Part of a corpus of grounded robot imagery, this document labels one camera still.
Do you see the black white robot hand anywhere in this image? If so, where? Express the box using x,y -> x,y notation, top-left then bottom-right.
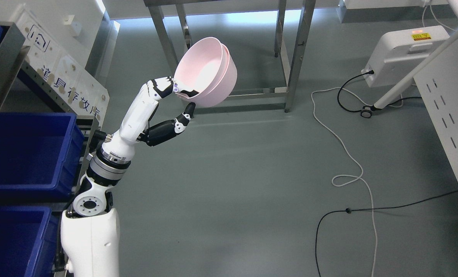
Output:
113,77 -> 199,147

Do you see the white sign board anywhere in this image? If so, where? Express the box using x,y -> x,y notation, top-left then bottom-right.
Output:
15,5 -> 110,127

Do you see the white machine with warning label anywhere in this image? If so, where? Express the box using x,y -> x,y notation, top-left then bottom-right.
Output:
362,26 -> 450,87

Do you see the stainless steel table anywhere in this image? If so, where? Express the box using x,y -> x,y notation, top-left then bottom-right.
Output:
144,0 -> 316,117

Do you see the blue storage bin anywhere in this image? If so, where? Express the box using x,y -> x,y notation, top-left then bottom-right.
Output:
0,112 -> 84,200

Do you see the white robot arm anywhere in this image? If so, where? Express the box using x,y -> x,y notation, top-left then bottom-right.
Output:
60,129 -> 138,277

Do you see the metal shelf rack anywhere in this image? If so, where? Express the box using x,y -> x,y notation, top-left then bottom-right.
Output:
0,24 -> 88,277

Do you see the white perforated panel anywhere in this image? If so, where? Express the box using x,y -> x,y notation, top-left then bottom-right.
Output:
414,38 -> 458,181

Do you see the white wall socket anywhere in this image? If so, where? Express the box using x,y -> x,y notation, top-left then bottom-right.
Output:
63,15 -> 75,33

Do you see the pink bowl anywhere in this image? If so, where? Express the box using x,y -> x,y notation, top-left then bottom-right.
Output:
178,44 -> 238,107
174,37 -> 227,100

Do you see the black power cable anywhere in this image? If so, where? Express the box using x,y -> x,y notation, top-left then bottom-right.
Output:
337,70 -> 422,113

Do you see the blue bin lower left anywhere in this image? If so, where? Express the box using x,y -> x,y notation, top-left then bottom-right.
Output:
0,206 -> 58,277

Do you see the black floor cable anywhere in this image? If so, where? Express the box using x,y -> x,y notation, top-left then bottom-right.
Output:
315,187 -> 458,277

